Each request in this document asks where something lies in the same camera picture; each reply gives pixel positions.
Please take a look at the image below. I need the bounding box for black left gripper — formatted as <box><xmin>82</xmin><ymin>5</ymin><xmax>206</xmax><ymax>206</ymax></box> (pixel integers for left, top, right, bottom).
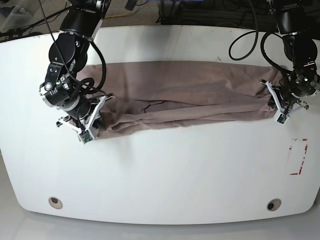
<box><xmin>267</xmin><ymin>67</ymin><xmax>320</xmax><ymax>108</ymax></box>

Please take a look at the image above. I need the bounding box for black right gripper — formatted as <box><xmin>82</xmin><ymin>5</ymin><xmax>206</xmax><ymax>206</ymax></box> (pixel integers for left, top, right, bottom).
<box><xmin>39</xmin><ymin>74</ymin><xmax>105</xmax><ymax>132</ymax></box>

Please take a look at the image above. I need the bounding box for mauve T-shirt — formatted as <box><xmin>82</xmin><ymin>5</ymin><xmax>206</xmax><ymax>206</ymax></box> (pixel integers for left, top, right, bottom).
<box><xmin>74</xmin><ymin>60</ymin><xmax>288</xmax><ymax>141</ymax></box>

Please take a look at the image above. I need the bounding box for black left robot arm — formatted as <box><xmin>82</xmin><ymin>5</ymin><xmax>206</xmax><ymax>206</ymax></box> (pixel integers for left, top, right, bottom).
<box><xmin>260</xmin><ymin>0</ymin><xmax>320</xmax><ymax>108</ymax></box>

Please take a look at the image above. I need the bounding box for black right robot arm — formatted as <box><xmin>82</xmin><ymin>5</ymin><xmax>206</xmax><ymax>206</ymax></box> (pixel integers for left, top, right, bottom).
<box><xmin>39</xmin><ymin>0</ymin><xmax>111</xmax><ymax>131</ymax></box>

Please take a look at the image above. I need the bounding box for red tape rectangle marking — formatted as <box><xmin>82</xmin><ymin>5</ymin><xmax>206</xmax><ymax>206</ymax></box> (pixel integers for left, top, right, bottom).
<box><xmin>286</xmin><ymin>138</ymin><xmax>308</xmax><ymax>176</ymax></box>

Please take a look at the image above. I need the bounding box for left table grommet hole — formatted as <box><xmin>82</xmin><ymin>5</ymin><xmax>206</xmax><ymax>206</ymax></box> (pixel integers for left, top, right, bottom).
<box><xmin>48</xmin><ymin>197</ymin><xmax>63</xmax><ymax>210</ymax></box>

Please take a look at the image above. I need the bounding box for table grommet hole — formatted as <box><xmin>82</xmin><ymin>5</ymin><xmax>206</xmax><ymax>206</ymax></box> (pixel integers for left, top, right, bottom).
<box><xmin>266</xmin><ymin>198</ymin><xmax>282</xmax><ymax>212</ymax></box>
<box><xmin>48</xmin><ymin>197</ymin><xmax>63</xmax><ymax>210</ymax></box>

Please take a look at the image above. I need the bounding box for right table grommet hole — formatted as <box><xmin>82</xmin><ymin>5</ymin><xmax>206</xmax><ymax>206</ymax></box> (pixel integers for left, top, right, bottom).
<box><xmin>266</xmin><ymin>198</ymin><xmax>282</xmax><ymax>212</ymax></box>

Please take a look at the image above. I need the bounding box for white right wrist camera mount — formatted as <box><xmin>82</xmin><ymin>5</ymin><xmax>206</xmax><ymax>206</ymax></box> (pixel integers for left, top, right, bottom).
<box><xmin>56</xmin><ymin>93</ymin><xmax>114</xmax><ymax>144</ymax></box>

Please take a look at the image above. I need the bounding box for black cable loop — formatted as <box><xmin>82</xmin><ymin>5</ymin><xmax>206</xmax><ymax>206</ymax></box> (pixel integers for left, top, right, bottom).
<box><xmin>228</xmin><ymin>0</ymin><xmax>260</xmax><ymax>61</ymax></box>

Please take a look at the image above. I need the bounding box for yellow cable on floor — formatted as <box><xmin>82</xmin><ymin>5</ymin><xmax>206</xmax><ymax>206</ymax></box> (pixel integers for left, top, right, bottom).
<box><xmin>104</xmin><ymin>10</ymin><xmax>131</xmax><ymax>21</ymax></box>

